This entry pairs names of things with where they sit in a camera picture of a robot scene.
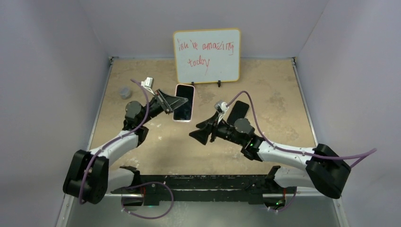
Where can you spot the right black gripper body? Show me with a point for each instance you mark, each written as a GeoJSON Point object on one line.
{"type": "Point", "coordinates": [225, 131]}

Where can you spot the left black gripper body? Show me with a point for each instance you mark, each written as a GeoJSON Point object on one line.
{"type": "Point", "coordinates": [156, 107]}

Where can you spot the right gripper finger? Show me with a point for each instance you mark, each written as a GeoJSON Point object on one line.
{"type": "Point", "coordinates": [209, 121]}
{"type": "Point", "coordinates": [202, 135]}

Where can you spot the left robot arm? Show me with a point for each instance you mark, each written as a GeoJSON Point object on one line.
{"type": "Point", "coordinates": [88, 177]}

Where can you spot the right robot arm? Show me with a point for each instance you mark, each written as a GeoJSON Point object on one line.
{"type": "Point", "coordinates": [318, 167]}

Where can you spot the black phone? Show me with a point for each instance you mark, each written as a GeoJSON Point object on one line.
{"type": "Point", "coordinates": [239, 110]}

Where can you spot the black whiteboard stand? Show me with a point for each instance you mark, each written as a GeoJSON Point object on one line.
{"type": "Point", "coordinates": [217, 83]}

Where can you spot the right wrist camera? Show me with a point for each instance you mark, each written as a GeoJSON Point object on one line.
{"type": "Point", "coordinates": [222, 108]}

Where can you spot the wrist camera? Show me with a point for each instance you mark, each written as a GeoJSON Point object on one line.
{"type": "Point", "coordinates": [148, 83]}
{"type": "Point", "coordinates": [222, 108]}

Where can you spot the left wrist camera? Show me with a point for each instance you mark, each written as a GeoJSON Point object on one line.
{"type": "Point", "coordinates": [148, 83]}

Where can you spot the white board with yellow frame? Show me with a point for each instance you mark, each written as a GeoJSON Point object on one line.
{"type": "Point", "coordinates": [207, 55]}

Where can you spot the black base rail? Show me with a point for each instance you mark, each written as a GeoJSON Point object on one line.
{"type": "Point", "coordinates": [253, 189]}

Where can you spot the aluminium frame rail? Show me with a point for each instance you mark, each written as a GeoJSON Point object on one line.
{"type": "Point", "coordinates": [305, 208]}

